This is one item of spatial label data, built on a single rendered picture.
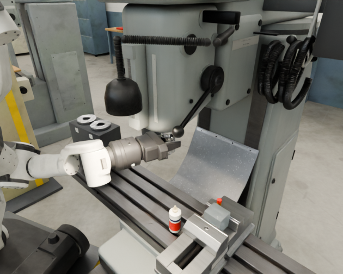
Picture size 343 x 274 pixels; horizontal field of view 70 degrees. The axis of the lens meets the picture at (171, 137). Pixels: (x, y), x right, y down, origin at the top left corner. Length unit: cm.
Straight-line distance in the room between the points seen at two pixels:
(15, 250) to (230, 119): 119
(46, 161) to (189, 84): 46
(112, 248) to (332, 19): 96
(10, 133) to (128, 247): 168
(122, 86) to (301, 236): 205
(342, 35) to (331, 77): 419
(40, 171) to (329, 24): 82
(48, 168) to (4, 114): 162
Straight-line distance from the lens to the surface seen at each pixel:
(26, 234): 156
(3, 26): 59
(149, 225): 93
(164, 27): 56
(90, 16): 789
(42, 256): 141
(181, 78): 59
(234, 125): 107
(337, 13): 70
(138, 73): 59
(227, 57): 70
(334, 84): 489
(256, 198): 122
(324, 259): 226
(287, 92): 73
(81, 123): 119
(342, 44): 70
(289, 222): 238
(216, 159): 113
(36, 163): 81
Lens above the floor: 165
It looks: 30 degrees down
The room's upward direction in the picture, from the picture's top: straight up
